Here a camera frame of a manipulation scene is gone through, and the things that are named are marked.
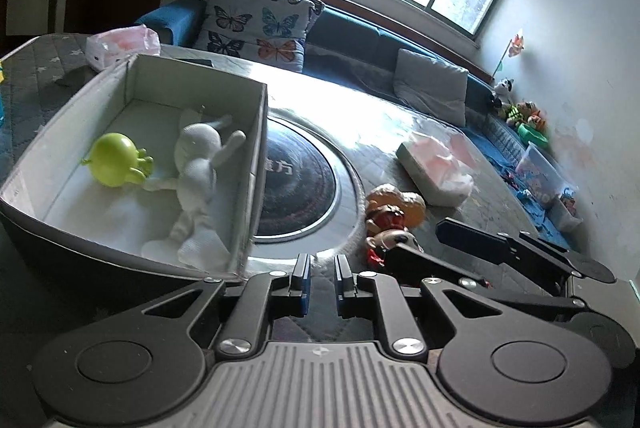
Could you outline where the butterfly print pillow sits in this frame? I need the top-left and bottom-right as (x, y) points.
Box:
(192, 0), (326, 74)

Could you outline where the clear plastic storage bin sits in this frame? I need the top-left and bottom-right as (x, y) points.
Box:
(546, 192), (584, 235)
(514, 141), (564, 210)

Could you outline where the pink plastic bag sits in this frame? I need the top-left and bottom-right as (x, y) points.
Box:
(84, 23), (162, 72)

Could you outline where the red and black toy figure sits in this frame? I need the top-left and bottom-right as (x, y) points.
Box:
(364, 204), (409, 234)

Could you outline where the pile of colourful toys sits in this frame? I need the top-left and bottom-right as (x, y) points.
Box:
(500, 100), (552, 147)

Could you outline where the grey cardboard box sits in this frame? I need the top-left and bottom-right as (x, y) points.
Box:
(0, 53), (271, 283)

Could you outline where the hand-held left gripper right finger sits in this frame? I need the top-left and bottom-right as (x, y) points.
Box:
(335, 254), (507, 355)

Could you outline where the black-haired toy figure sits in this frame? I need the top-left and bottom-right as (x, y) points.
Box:
(365, 229), (425, 270)

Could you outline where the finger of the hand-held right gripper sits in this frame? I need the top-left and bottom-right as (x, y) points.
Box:
(384, 245), (490, 290)
(434, 217), (527, 266)

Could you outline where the green plastic alien toy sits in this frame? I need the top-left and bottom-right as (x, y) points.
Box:
(81, 131), (155, 188)

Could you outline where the colourful pinwheel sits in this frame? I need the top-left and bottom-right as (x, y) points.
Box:
(492, 29), (527, 77)

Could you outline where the round black cooktop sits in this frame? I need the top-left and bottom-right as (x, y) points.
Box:
(249, 107), (366, 266)

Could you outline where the black and white plush toy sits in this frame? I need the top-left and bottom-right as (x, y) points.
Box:
(491, 77), (517, 110)

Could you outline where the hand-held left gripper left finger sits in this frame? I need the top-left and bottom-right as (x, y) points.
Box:
(142, 253), (312, 355)

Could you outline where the blue sofa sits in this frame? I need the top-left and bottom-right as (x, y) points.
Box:
(133, 0), (507, 120)

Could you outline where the grey pillow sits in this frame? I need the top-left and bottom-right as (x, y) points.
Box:
(392, 47), (470, 127)

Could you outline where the white knitted doll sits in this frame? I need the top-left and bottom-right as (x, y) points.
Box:
(140, 107), (248, 268)

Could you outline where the tan peanut toy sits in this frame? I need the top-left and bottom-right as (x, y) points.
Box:
(367, 183), (428, 225)

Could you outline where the pink and white tissue pack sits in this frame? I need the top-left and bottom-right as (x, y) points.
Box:
(396, 130), (475, 208)

